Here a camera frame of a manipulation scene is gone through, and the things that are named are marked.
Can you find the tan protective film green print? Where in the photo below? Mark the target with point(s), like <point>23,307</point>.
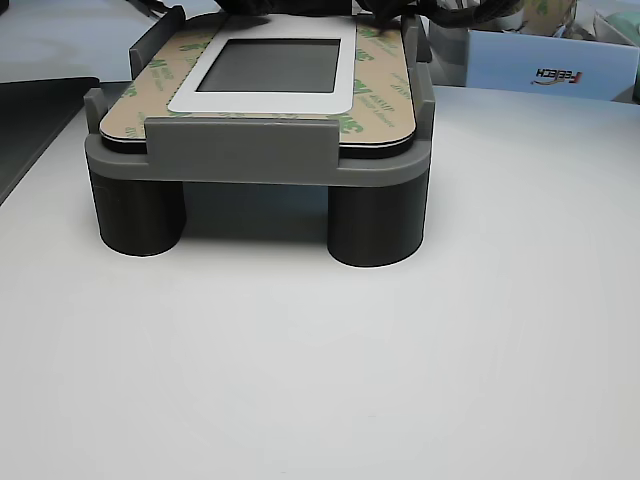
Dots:
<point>380,100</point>

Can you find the spare tan tape sheet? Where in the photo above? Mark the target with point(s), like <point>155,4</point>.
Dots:
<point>555,20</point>

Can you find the grey fixture with black legs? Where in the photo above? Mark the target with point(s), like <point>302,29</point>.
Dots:
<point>250,150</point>

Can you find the white plate with grey window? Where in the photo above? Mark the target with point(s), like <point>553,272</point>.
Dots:
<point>260,102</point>

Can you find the white and blue Feetech box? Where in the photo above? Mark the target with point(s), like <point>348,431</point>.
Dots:
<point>550,55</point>

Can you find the dark grey mat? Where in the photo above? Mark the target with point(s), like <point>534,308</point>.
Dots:
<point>30,130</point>

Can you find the green box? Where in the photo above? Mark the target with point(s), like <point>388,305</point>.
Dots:
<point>622,27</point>

